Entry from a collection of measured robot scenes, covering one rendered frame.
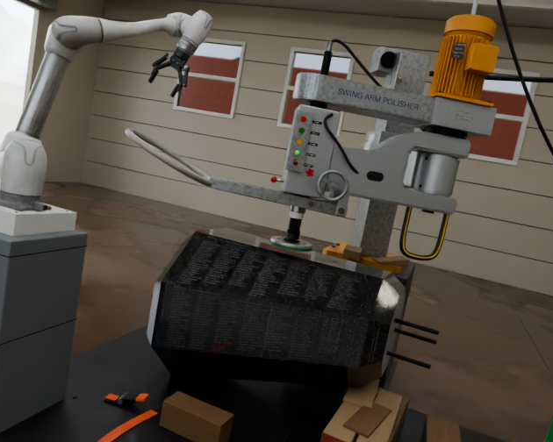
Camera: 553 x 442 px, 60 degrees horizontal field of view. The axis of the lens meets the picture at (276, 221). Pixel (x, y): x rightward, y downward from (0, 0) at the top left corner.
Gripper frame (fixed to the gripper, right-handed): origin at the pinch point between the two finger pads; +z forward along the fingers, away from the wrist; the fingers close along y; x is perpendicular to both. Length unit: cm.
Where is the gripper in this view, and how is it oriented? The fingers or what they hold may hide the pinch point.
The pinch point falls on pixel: (161, 87)
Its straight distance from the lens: 248.3
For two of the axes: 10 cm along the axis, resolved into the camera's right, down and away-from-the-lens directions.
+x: 1.5, 0.1, 9.9
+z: -5.5, 8.3, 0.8
